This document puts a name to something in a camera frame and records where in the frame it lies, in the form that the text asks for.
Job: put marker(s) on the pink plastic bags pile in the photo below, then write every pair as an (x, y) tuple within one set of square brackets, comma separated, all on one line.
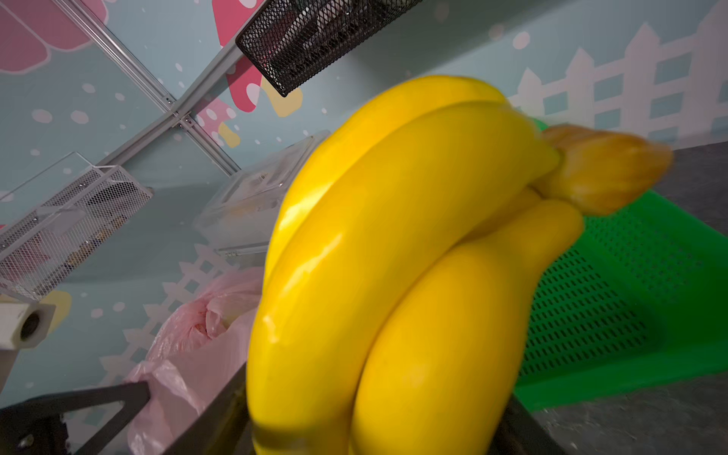
[(193, 357)]

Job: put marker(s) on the green plastic basket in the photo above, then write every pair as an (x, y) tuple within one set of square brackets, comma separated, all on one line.
[(641, 299)]

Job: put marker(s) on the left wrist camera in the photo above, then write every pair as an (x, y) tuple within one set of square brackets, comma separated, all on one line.
[(23, 327)]

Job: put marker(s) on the clear plastic storage box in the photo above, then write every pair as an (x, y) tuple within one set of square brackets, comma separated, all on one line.
[(241, 217)]

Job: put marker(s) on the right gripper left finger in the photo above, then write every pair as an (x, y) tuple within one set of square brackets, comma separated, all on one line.
[(224, 427)]

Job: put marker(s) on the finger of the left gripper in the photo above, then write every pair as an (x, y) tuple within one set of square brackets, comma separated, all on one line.
[(36, 426)]

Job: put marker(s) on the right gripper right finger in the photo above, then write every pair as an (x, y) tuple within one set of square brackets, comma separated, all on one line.
[(518, 433)]

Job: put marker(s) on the black wire mesh basket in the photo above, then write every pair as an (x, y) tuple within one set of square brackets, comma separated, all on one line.
[(290, 42)]

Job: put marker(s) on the white wire mesh basket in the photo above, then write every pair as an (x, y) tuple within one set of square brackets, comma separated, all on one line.
[(54, 221)]

